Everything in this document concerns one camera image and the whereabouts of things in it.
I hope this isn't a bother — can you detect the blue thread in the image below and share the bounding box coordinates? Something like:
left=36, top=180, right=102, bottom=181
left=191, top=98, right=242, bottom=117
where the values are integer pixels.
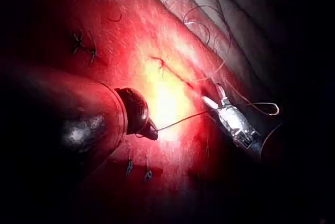
left=135, top=5, right=280, bottom=139

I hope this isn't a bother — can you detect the right arm needle driver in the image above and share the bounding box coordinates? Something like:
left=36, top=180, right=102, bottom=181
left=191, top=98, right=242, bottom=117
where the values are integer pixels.
left=217, top=103, right=259, bottom=148

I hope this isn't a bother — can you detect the right arm needle driver jaw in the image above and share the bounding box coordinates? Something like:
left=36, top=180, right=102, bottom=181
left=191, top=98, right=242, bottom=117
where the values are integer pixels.
left=201, top=95, right=219, bottom=111
left=216, top=84, right=230, bottom=106

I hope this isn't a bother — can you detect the left arm needle driver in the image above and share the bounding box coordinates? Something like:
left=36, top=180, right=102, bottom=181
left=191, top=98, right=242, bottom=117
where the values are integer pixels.
left=115, top=87, right=151, bottom=135

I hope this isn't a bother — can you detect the tissue pad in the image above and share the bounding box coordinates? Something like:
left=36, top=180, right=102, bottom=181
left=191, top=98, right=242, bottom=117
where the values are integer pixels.
left=0, top=0, right=262, bottom=196

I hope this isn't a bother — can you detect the left arm needle driver jaw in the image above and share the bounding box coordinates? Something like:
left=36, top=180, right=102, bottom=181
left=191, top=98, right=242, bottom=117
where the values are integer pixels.
left=146, top=121, right=159, bottom=141

